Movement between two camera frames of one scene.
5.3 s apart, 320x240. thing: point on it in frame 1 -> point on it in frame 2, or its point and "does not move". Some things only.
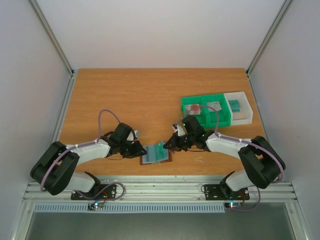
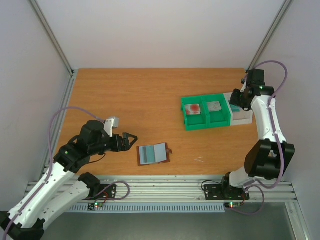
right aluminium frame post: (269, 36) does not move
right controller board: (231, 205) does not move
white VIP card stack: (216, 105) does not move
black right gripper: (180, 142) -> (235, 98)
